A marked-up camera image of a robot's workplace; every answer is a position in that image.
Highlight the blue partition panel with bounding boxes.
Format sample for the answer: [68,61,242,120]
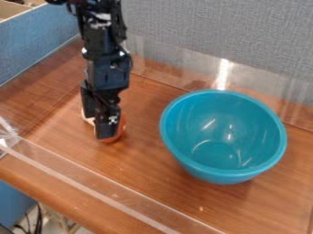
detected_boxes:
[0,0,78,87]

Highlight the clear acrylic front barrier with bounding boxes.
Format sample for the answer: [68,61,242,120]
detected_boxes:
[0,117,223,234]

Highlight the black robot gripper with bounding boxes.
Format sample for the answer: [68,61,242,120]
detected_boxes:
[80,55,132,140]

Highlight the brown and white toy mushroom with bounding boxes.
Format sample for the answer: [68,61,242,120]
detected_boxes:
[80,109,125,144]

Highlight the clear acrylic back barrier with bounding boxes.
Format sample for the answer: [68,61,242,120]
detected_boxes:
[125,34,313,107]

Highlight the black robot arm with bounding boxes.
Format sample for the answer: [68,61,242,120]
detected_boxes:
[45,0,133,144]

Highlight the black cables under table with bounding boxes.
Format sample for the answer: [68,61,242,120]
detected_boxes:
[0,203,46,234]

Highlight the clear acrylic barrier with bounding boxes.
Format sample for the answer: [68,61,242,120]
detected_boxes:
[0,117,223,234]
[125,34,313,107]

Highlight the blue plastic bowl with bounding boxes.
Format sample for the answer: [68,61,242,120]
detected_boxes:
[159,90,287,185]

